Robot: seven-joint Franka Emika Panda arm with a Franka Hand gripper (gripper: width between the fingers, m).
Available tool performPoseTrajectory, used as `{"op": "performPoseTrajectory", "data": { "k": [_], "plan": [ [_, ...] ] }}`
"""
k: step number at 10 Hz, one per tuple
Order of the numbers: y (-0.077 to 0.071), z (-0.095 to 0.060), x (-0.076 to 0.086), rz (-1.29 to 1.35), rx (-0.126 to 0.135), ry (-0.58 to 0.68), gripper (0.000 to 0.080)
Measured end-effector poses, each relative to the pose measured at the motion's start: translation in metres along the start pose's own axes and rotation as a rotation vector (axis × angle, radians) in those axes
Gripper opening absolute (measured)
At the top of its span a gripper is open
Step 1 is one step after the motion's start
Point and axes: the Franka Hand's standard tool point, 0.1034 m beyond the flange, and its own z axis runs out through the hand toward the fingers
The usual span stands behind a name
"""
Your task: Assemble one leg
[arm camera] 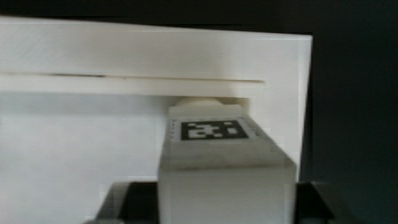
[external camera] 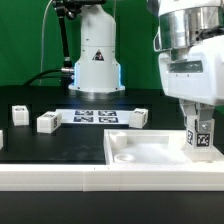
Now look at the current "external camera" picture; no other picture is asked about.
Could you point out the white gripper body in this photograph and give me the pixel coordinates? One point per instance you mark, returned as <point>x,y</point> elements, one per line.
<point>203,79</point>

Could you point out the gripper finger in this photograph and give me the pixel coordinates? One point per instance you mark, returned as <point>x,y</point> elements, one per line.
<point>204,120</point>
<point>188,110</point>

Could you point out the white square tabletop part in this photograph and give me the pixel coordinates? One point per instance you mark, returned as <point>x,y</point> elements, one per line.
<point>163,147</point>

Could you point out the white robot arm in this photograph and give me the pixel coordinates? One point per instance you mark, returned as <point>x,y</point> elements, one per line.
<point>190,47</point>

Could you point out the apriltag sheet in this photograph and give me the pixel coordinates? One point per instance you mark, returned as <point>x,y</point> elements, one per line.
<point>79,116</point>

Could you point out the white obstacle fence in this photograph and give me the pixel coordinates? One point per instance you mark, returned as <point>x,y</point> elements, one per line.
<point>195,176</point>

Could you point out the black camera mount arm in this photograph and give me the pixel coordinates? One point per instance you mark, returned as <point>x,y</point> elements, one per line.
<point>70,9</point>

